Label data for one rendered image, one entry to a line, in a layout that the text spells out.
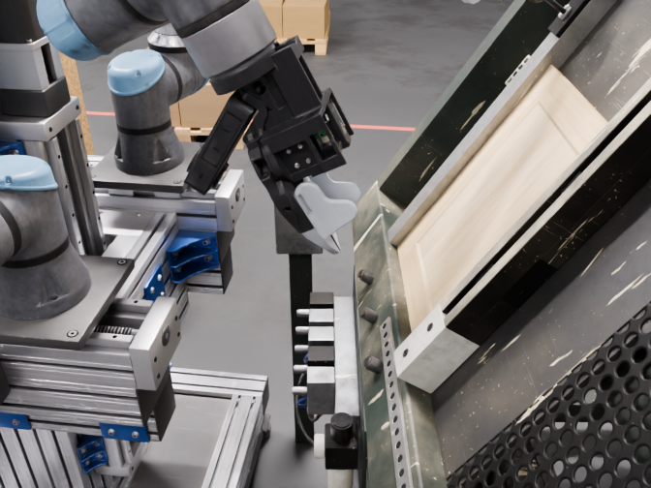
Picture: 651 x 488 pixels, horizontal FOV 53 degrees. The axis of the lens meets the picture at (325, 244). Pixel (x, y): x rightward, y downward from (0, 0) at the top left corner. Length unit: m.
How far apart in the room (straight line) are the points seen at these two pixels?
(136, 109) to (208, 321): 1.40
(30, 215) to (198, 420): 1.13
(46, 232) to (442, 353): 0.63
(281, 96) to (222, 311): 2.17
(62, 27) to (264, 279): 2.31
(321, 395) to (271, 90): 0.83
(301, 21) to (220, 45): 5.24
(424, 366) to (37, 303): 0.61
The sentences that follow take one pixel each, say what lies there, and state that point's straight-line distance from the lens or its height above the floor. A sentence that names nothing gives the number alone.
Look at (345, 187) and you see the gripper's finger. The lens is 0.66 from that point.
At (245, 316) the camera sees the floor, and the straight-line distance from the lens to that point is 2.69.
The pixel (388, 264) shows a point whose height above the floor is 0.90.
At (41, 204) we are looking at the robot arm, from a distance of 1.04.
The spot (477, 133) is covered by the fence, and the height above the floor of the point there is 1.16.
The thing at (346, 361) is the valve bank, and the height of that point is 0.74.
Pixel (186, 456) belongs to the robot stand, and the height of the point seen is 0.21.
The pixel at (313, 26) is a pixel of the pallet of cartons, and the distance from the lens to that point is 5.81.
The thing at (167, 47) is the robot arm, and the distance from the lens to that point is 1.51.
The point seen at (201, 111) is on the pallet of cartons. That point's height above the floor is 0.23.
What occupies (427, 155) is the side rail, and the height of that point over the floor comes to 1.00.
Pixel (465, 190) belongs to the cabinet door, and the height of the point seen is 1.07.
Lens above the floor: 1.68
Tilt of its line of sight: 33 degrees down
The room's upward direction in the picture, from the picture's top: straight up
